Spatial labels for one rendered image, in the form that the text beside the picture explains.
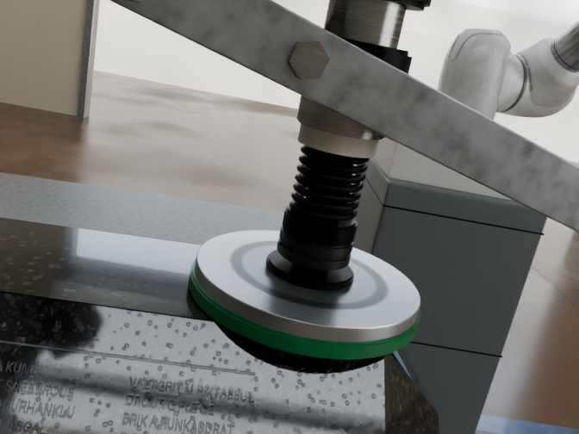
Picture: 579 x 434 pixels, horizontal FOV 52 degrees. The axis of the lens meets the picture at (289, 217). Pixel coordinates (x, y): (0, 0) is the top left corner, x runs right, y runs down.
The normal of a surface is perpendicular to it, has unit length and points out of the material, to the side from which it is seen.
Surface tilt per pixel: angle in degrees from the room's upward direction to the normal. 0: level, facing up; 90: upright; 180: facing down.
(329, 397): 45
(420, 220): 90
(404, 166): 90
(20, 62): 90
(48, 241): 0
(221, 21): 90
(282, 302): 0
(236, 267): 0
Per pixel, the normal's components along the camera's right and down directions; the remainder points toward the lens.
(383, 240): 0.03, 0.30
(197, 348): 0.18, -0.44
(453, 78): -0.70, 0.04
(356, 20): -0.29, 0.23
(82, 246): 0.19, -0.94
